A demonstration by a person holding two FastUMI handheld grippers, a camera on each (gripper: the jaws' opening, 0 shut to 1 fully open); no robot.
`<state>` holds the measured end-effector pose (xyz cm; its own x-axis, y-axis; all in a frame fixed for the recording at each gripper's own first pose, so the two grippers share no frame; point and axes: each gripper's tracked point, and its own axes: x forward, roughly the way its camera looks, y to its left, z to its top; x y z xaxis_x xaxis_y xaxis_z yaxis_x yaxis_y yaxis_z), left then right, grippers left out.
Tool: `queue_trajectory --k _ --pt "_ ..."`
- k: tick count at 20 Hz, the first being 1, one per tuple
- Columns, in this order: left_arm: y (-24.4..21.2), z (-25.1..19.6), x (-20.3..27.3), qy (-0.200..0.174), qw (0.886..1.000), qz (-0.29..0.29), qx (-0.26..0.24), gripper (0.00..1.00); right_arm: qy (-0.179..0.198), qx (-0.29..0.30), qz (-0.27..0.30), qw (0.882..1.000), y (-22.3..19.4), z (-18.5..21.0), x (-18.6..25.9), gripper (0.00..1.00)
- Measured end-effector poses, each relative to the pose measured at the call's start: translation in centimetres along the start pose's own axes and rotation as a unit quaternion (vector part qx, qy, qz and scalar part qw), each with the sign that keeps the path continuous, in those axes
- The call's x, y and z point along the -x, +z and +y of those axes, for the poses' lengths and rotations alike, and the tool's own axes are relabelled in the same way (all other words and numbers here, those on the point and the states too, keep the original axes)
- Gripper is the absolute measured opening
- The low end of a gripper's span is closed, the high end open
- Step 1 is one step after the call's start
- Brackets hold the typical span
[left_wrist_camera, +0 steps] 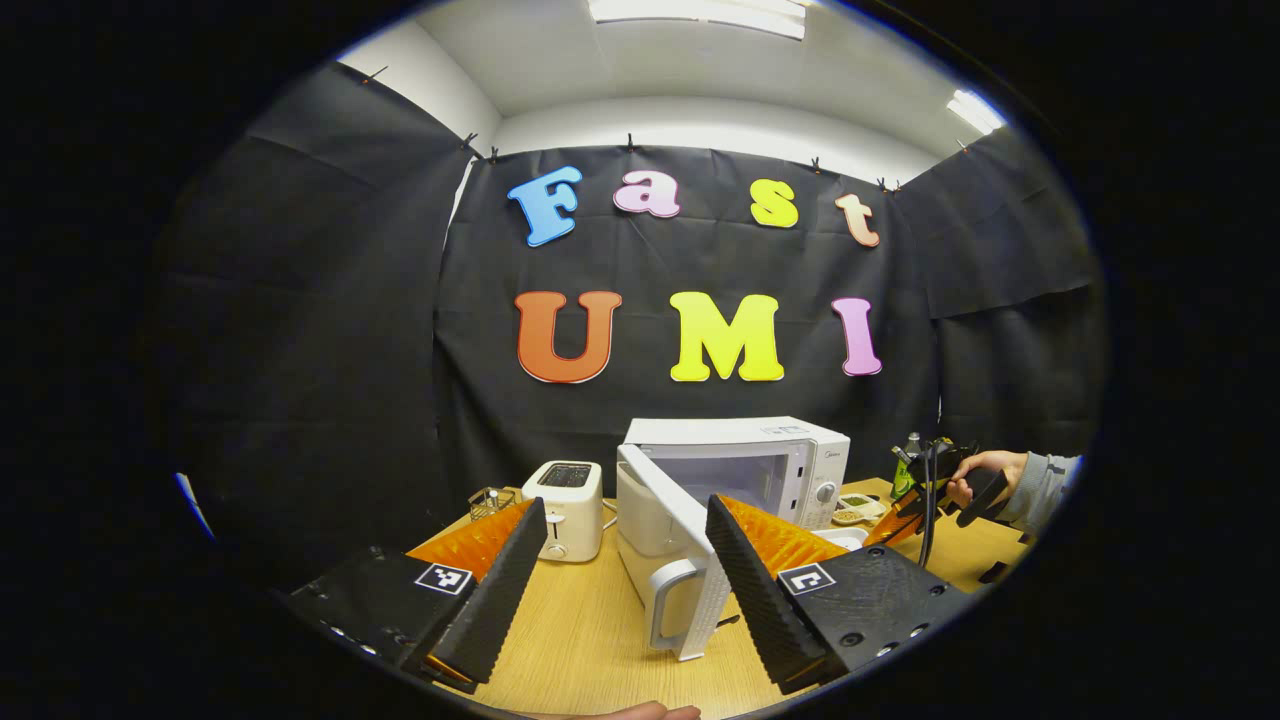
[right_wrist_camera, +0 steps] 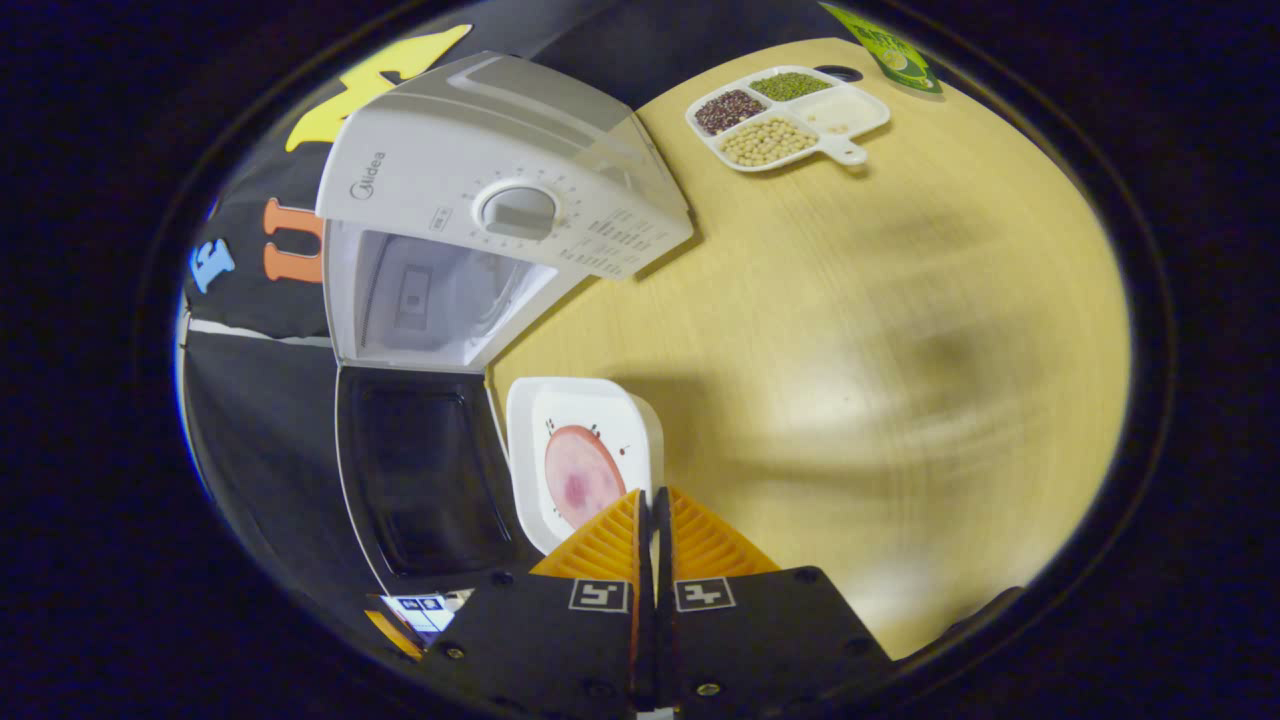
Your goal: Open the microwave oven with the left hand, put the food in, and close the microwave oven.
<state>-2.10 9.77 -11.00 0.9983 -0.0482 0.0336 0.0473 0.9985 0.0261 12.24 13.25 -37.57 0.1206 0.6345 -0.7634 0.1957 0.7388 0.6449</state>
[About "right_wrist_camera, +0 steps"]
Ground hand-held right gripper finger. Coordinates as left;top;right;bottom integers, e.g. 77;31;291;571
656;486;896;715
420;487;658;713

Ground pink ham slice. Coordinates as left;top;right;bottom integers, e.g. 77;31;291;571
544;425;629;532

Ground white square plate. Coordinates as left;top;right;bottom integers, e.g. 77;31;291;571
506;377;666;557

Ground white microwave oven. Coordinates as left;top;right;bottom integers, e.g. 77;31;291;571
315;52;695;599

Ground white divided bean dish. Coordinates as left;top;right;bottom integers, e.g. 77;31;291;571
686;65;893;174

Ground green drink bottle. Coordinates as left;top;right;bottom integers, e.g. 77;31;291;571
819;0;944;97

